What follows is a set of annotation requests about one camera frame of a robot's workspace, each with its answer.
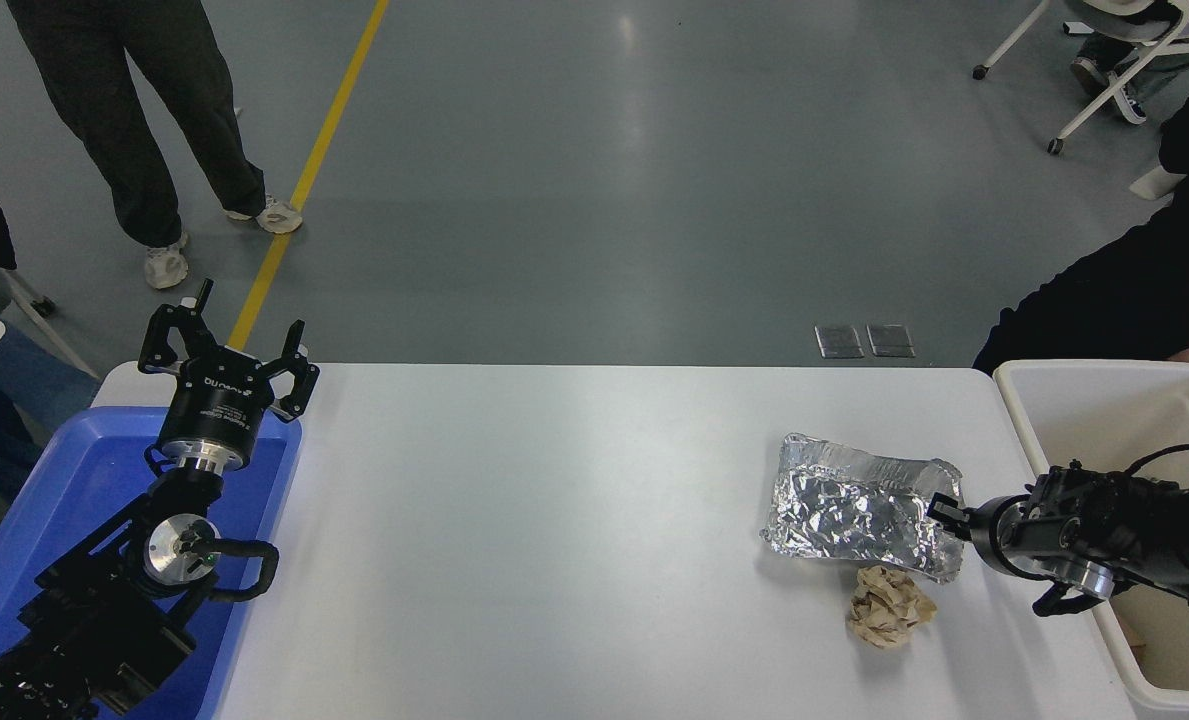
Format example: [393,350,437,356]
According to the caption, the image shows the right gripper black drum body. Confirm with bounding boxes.
[968,496,1037,578]

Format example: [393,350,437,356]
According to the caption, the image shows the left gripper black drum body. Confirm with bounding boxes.
[159,347,277,459]

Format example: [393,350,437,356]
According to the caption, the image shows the silver foil tray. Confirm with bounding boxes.
[760,432,967,584]

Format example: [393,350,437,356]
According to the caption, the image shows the crumpled tan paper ball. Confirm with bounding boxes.
[846,565,938,651]

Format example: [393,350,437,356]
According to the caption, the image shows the grey chair leg with caster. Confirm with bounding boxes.
[0,268,97,379]

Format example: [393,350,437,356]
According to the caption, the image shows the large pale plastic bin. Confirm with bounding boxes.
[994,360,1189,716]

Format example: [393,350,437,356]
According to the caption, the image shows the blue plastic tray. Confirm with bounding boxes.
[0,405,303,720]

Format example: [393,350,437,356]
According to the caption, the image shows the standing person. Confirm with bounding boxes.
[6,0,305,291]

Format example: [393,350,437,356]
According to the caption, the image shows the small white block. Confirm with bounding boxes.
[1129,165,1187,201]

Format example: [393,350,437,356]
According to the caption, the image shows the person on white chair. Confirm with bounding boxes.
[1069,0,1189,126]

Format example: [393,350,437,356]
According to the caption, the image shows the white wheeled chair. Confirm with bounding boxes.
[972,0,1189,156]

